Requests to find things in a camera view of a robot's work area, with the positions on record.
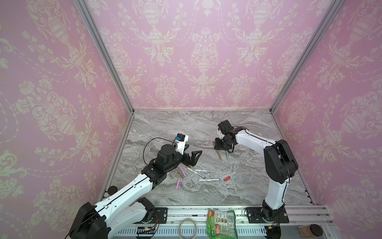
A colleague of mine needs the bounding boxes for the green snack bag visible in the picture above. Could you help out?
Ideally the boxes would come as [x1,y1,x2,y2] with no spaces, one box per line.
[206,209,238,239]

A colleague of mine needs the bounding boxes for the brown jar black lid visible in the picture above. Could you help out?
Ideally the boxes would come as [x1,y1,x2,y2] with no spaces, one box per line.
[298,224,323,238]

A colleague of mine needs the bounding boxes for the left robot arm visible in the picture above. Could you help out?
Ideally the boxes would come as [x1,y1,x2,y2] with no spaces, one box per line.
[67,144,203,239]

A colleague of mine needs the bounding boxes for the tan brown pen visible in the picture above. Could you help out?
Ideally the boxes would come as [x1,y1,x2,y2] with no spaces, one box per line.
[212,141,222,160]

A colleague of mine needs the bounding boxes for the pink pen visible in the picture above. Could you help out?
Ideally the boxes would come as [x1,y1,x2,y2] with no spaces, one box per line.
[178,166,187,177]

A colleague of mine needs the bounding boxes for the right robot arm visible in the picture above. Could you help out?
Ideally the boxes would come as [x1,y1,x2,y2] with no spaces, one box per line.
[214,120,298,223]

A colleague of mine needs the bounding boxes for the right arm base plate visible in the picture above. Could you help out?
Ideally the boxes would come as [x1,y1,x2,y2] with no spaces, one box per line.
[244,207,289,224]

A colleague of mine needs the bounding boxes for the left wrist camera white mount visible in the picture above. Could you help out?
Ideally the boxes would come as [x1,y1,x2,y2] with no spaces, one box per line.
[174,133,189,155]

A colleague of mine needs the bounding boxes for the aluminium front rail frame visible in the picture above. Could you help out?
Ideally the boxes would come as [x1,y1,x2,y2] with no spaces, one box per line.
[114,205,340,239]

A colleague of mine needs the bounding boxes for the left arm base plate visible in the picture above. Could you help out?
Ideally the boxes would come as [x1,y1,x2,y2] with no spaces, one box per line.
[135,207,168,224]

